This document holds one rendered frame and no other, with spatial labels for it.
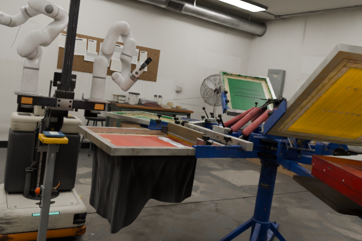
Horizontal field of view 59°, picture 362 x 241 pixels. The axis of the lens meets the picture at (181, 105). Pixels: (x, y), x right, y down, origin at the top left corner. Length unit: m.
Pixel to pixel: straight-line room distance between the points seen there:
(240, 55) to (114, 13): 3.04
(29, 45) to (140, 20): 4.12
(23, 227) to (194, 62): 4.86
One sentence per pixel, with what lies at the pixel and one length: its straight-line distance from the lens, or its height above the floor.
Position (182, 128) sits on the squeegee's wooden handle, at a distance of 2.07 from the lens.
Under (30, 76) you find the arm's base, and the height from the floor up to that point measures 1.25.
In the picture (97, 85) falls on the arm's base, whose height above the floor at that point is 1.24.
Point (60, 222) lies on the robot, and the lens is 2.74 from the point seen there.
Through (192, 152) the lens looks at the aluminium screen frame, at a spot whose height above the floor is 0.97.
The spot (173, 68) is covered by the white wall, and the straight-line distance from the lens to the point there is 6.42.
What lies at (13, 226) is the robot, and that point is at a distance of 2.70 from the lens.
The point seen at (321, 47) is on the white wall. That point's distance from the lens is 6.54.
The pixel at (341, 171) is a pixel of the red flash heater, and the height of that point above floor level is 1.09.
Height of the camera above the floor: 1.32
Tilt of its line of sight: 4 degrees down
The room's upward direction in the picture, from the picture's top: 8 degrees clockwise
